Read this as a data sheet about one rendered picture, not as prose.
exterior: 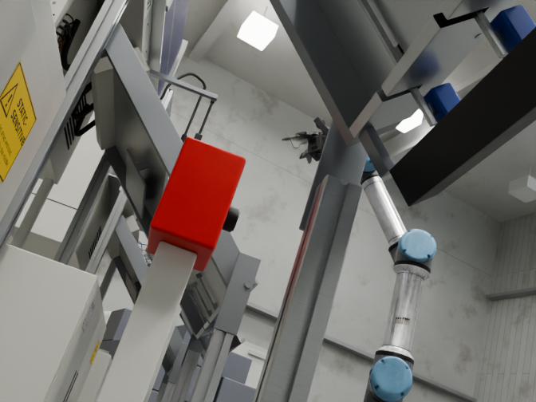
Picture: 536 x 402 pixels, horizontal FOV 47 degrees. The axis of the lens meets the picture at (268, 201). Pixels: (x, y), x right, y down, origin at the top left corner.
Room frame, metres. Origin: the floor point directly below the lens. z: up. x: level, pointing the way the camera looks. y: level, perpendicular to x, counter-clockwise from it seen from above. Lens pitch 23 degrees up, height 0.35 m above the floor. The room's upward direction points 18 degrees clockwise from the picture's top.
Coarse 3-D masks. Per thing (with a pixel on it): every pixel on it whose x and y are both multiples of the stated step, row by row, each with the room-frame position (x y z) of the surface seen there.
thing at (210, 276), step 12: (192, 276) 1.79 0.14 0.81; (204, 276) 1.64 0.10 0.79; (216, 276) 1.52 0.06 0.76; (192, 288) 1.87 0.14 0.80; (216, 288) 1.58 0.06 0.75; (192, 300) 1.97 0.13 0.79; (204, 300) 1.80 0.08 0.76; (216, 300) 1.65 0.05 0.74; (204, 312) 1.88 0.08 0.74; (204, 324) 1.97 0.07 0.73
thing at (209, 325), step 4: (256, 280) 1.32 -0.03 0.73; (256, 284) 1.33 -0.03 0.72; (252, 288) 1.36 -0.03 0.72; (220, 304) 1.44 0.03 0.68; (216, 312) 1.53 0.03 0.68; (212, 316) 1.59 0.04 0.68; (216, 316) 1.57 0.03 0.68; (208, 320) 1.67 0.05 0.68; (212, 320) 1.62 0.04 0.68; (208, 324) 1.69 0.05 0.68; (212, 324) 1.73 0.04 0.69; (204, 328) 1.78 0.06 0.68; (208, 328) 1.79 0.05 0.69; (212, 328) 1.86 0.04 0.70; (200, 332) 1.87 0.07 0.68; (204, 332) 1.86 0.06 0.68; (208, 332) 1.93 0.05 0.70; (196, 336) 1.97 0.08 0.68; (200, 336) 1.93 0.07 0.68
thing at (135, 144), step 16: (128, 112) 1.53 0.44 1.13; (128, 128) 1.62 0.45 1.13; (128, 144) 1.73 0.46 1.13; (144, 144) 1.54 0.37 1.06; (128, 160) 1.64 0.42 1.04; (144, 160) 1.63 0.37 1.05; (128, 176) 1.76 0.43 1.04; (144, 176) 1.74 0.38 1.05; (160, 176) 1.55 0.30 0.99; (128, 192) 1.89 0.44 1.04; (144, 192) 1.67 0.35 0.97; (160, 192) 1.64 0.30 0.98
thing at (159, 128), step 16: (112, 48) 1.26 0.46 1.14; (128, 48) 1.26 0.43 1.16; (112, 64) 1.26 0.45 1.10; (128, 64) 1.26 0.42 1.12; (128, 80) 1.26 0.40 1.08; (144, 80) 1.27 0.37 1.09; (128, 96) 1.27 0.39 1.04; (144, 96) 1.27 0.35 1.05; (144, 112) 1.27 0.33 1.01; (160, 112) 1.27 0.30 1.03; (144, 128) 1.29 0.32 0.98; (160, 128) 1.27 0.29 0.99; (160, 144) 1.28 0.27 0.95; (176, 144) 1.28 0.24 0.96; (160, 160) 1.29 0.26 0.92; (224, 240) 1.30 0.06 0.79; (224, 256) 1.30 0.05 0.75; (224, 272) 1.30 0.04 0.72
